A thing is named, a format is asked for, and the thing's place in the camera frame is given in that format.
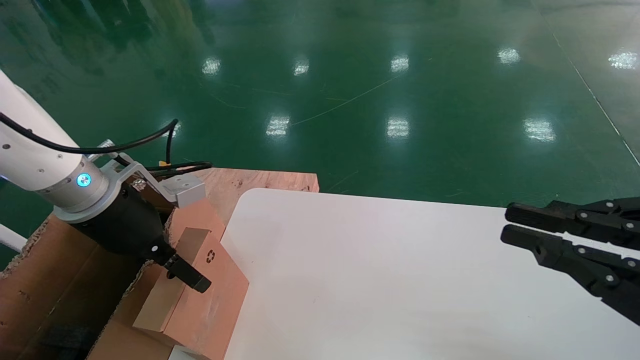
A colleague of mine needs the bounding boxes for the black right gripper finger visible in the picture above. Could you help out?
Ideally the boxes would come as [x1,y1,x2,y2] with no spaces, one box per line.
[505,197,640,246]
[500,224,640,327]

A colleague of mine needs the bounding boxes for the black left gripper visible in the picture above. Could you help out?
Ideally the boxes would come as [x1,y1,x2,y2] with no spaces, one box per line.
[72,185,212,294]

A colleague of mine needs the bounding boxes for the small cardboard box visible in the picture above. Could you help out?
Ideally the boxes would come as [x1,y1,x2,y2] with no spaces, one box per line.
[132,227,250,360]

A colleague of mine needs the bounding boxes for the large brown cardboard box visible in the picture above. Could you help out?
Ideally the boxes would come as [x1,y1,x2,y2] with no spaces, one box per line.
[0,199,227,360]

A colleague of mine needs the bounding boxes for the wooden pallet board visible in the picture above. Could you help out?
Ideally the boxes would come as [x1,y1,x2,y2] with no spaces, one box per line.
[191,167,320,226]

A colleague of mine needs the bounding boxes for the black foam pad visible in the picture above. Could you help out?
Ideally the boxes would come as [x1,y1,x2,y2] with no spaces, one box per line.
[42,324,101,351]

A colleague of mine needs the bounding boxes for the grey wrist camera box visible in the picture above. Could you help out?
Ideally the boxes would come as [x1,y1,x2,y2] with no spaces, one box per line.
[159,173,207,209]

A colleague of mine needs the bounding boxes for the black braided cable bundle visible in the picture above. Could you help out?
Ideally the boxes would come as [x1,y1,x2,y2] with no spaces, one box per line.
[113,152,214,179]

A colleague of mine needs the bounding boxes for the silver camera mount bracket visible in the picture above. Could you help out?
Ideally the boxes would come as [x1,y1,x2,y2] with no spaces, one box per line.
[52,140,176,224]

